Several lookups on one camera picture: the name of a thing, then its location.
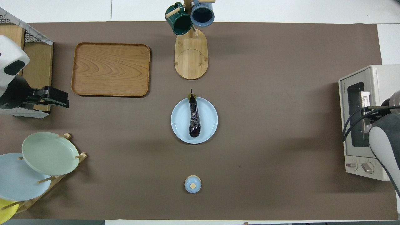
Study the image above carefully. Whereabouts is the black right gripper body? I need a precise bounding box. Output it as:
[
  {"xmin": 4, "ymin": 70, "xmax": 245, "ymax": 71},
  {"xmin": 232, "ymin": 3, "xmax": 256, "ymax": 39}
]
[{"xmin": 381, "ymin": 90, "xmax": 400, "ymax": 115}]

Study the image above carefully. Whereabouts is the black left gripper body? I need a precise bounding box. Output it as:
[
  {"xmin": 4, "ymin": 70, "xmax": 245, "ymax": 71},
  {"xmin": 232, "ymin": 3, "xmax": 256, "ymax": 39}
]
[{"xmin": 0, "ymin": 75, "xmax": 43, "ymax": 110}]

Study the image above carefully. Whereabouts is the cream toaster oven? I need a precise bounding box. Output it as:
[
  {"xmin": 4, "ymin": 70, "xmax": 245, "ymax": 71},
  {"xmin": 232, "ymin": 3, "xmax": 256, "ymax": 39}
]
[{"xmin": 338, "ymin": 65, "xmax": 400, "ymax": 182}]

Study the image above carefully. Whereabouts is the dark purple eggplant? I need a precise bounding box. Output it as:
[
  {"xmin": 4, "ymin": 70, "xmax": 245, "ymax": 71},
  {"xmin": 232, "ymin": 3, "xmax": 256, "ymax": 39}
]
[{"xmin": 187, "ymin": 89, "xmax": 202, "ymax": 138}]

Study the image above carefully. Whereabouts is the wooden two-tier shelf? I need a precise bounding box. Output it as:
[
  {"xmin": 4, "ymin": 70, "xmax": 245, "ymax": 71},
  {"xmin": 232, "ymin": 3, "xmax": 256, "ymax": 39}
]
[{"xmin": 0, "ymin": 24, "xmax": 53, "ymax": 118}]

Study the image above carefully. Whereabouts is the pale green plate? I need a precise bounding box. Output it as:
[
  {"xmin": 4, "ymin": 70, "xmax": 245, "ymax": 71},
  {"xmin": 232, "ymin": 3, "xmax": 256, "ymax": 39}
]
[{"xmin": 22, "ymin": 132, "xmax": 80, "ymax": 176}]

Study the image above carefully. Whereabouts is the wooden plate rack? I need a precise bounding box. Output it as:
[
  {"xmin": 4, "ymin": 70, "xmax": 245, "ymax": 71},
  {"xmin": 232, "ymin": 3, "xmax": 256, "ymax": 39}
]
[{"xmin": 0, "ymin": 133, "xmax": 88, "ymax": 214}]

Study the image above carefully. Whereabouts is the wooden serving tray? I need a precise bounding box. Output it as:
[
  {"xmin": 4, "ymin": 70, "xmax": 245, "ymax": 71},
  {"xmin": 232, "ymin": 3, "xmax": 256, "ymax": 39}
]
[{"xmin": 71, "ymin": 42, "xmax": 151, "ymax": 98}]

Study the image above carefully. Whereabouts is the racked light blue plate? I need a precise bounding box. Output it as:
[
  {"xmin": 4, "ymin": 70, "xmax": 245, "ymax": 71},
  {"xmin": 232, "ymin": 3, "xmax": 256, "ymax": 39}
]
[{"xmin": 0, "ymin": 153, "xmax": 52, "ymax": 202}]

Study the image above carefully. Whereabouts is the yellow plate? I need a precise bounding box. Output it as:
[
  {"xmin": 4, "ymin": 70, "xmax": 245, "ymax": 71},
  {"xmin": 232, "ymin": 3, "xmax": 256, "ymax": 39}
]
[{"xmin": 0, "ymin": 199, "xmax": 18, "ymax": 225}]

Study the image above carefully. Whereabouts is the brown table mat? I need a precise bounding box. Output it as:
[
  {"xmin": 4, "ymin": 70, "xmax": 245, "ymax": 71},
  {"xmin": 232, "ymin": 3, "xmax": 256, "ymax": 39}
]
[{"xmin": 0, "ymin": 21, "xmax": 399, "ymax": 221}]

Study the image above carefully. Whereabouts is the wooden mug tree stand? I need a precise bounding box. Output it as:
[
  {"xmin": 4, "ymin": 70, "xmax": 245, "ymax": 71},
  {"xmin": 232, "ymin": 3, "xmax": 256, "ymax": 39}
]
[{"xmin": 165, "ymin": 0, "xmax": 216, "ymax": 80}]

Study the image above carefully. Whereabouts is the dark green mug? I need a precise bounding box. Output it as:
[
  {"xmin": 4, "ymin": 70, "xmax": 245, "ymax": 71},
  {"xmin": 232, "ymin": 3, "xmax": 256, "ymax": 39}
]
[{"xmin": 165, "ymin": 2, "xmax": 193, "ymax": 36}]

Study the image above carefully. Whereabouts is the blue mug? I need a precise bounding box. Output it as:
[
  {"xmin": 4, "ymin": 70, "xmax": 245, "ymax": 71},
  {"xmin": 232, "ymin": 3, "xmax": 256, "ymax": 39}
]
[{"xmin": 190, "ymin": 0, "xmax": 215, "ymax": 28}]

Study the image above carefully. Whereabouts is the black wire basket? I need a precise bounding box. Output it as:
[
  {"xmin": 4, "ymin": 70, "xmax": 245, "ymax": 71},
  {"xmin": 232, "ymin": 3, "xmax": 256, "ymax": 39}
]
[{"xmin": 0, "ymin": 14, "xmax": 43, "ymax": 43}]

